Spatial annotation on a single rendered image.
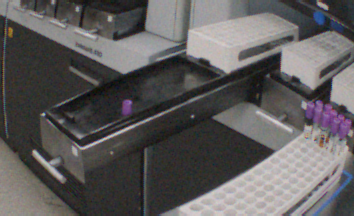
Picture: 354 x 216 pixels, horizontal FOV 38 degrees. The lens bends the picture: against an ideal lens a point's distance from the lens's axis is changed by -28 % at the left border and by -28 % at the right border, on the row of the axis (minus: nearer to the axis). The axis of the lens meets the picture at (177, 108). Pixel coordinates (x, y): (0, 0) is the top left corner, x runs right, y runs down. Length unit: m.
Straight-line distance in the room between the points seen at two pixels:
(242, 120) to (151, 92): 0.24
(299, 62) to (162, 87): 0.27
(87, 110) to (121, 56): 0.44
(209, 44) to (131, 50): 0.31
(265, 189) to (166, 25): 0.79
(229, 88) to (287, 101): 0.12
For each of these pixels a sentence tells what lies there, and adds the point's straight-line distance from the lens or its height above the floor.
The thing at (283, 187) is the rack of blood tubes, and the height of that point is 0.88.
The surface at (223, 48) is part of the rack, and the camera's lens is 1.18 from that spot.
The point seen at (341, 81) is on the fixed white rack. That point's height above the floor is 0.86.
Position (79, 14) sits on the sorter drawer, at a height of 0.78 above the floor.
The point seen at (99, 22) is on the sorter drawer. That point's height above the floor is 0.77.
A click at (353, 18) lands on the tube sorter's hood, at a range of 1.13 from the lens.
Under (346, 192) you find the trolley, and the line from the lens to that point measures 0.89.
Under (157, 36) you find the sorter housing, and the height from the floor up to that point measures 0.73.
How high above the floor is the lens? 1.31
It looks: 28 degrees down
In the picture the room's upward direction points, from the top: 5 degrees clockwise
